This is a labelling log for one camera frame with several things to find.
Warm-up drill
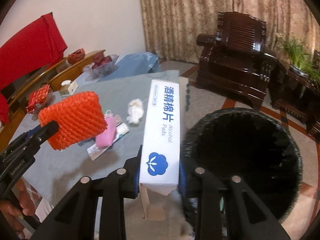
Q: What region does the beige patterned curtain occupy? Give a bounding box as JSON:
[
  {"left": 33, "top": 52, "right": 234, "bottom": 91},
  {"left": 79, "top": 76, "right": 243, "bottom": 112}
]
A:
[{"left": 135, "top": 0, "right": 320, "bottom": 64}]

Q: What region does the tissue box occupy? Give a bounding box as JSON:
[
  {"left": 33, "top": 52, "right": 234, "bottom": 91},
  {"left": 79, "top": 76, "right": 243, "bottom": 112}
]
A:
[{"left": 59, "top": 80, "right": 78, "bottom": 97}]

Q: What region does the white tissue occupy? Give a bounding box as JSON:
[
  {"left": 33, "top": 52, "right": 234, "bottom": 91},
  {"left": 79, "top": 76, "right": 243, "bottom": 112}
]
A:
[{"left": 126, "top": 98, "right": 145, "bottom": 125}]

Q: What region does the red patterned packet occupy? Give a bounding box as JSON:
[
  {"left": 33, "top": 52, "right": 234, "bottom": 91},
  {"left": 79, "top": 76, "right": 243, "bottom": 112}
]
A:
[{"left": 25, "top": 84, "right": 50, "bottom": 114}]

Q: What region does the dark wooden side table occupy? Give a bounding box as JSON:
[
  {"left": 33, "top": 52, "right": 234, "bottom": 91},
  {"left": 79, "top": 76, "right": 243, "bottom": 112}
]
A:
[{"left": 271, "top": 64, "right": 320, "bottom": 135}]

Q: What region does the orange foam net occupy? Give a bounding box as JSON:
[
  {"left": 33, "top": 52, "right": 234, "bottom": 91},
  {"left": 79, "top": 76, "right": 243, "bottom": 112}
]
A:
[{"left": 38, "top": 91, "right": 108, "bottom": 151}]

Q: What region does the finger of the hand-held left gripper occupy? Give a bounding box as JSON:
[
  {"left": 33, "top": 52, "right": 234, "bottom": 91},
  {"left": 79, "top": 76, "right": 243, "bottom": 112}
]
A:
[
  {"left": 30, "top": 120, "right": 60, "bottom": 145},
  {"left": 6, "top": 127, "right": 40, "bottom": 153}
]

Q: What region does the person's left hand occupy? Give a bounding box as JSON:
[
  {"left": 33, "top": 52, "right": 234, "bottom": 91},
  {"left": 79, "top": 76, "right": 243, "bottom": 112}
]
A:
[{"left": 0, "top": 179, "right": 37, "bottom": 233}]

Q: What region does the grey tablecloth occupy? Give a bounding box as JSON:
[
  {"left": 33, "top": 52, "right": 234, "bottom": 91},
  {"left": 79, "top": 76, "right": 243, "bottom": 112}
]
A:
[{"left": 15, "top": 70, "right": 187, "bottom": 240}]

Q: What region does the white blue cardboard box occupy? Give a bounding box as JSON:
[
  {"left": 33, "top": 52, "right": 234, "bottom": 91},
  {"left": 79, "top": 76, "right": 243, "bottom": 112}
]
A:
[{"left": 139, "top": 79, "right": 187, "bottom": 220}]

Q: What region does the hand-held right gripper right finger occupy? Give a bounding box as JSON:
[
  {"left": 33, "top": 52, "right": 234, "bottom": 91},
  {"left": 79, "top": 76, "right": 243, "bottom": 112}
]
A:
[{"left": 178, "top": 161, "right": 284, "bottom": 240}]

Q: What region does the red cloth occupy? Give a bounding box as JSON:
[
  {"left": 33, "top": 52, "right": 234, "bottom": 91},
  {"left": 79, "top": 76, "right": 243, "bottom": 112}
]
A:
[{"left": 0, "top": 12, "right": 68, "bottom": 125}]

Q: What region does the potted green plant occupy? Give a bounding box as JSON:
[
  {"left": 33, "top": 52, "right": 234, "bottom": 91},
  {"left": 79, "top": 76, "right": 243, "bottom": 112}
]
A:
[{"left": 276, "top": 34, "right": 320, "bottom": 77}]

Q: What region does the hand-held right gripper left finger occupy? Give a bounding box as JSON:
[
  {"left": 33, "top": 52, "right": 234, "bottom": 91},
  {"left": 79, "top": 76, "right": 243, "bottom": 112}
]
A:
[{"left": 41, "top": 145, "right": 143, "bottom": 240}]

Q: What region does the white grey paper packaging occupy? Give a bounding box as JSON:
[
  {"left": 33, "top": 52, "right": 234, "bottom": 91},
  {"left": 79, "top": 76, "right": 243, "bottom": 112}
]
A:
[{"left": 86, "top": 140, "right": 113, "bottom": 161}]

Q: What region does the red openwork basket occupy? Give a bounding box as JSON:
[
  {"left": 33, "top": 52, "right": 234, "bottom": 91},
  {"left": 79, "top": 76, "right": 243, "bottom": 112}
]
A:
[{"left": 67, "top": 48, "right": 85, "bottom": 65}]

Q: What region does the trash bin with black bag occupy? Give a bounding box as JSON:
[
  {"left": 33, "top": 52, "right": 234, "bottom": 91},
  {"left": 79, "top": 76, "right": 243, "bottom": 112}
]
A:
[{"left": 181, "top": 107, "right": 303, "bottom": 230}]

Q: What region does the large glass fruit bowl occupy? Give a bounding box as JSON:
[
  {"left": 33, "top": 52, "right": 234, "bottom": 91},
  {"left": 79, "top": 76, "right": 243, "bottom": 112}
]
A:
[{"left": 82, "top": 54, "right": 120, "bottom": 80}]

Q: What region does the pink pouch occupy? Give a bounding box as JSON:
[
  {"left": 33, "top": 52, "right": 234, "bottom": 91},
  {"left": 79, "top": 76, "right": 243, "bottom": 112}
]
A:
[{"left": 96, "top": 116, "right": 117, "bottom": 148}]

